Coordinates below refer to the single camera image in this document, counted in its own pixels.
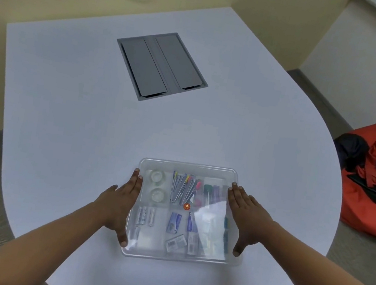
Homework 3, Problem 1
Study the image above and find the grey table cable hatch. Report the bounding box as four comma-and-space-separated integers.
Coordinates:
108, 24, 215, 111

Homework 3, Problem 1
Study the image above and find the person's left hand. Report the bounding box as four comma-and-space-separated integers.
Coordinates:
89, 164, 144, 249

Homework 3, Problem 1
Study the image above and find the bundle of coloured pens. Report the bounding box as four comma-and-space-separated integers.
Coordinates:
168, 171, 203, 208

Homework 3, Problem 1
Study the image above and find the person's right hand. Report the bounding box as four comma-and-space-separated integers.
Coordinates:
218, 181, 282, 263

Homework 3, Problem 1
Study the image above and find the purple marker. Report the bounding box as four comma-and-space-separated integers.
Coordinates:
211, 185, 223, 205

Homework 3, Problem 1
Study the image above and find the person's left forearm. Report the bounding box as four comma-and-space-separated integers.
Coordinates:
0, 187, 111, 285

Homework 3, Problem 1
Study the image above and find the small blue packet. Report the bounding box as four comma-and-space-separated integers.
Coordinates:
166, 211, 183, 234

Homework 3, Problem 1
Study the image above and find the teal pen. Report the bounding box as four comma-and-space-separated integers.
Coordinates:
219, 217, 234, 255

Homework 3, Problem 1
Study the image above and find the clear tape roll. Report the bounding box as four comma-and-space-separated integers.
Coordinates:
149, 187, 167, 204
149, 169, 167, 184

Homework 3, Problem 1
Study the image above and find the orange black bean bag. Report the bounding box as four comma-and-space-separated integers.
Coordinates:
319, 115, 376, 250

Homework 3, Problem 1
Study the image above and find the green marker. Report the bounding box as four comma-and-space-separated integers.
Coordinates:
202, 184, 214, 205

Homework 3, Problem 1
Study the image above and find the clear plastic organizer box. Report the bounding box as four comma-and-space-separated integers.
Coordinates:
120, 154, 255, 274

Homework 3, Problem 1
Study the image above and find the white staple box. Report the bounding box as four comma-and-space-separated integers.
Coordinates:
163, 233, 189, 256

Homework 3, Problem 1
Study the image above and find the long blue white packet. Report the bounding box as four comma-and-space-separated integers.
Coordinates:
182, 212, 203, 256

